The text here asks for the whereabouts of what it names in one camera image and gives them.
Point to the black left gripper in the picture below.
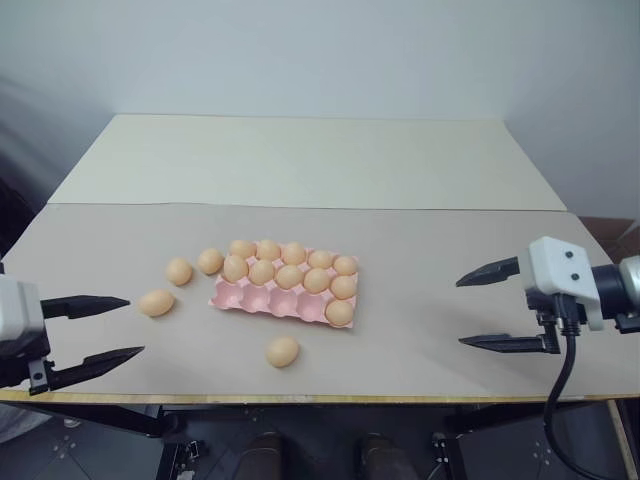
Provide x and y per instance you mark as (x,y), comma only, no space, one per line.
(40,377)

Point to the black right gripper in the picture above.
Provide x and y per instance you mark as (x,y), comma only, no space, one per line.
(547,320)

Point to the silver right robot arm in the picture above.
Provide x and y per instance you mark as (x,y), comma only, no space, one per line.
(607,290)

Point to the pink egg tray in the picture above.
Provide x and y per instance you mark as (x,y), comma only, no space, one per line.
(260,300)

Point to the tan egg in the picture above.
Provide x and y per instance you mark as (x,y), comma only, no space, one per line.
(157,303)
(316,280)
(179,271)
(282,352)
(262,272)
(268,249)
(288,276)
(345,265)
(320,259)
(339,311)
(343,287)
(210,260)
(242,248)
(235,268)
(294,253)

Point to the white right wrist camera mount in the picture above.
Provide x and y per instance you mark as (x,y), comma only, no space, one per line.
(550,270)

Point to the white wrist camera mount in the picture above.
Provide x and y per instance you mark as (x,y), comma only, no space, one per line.
(550,270)
(17,320)

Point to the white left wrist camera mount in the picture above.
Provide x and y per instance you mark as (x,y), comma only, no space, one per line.
(17,320)

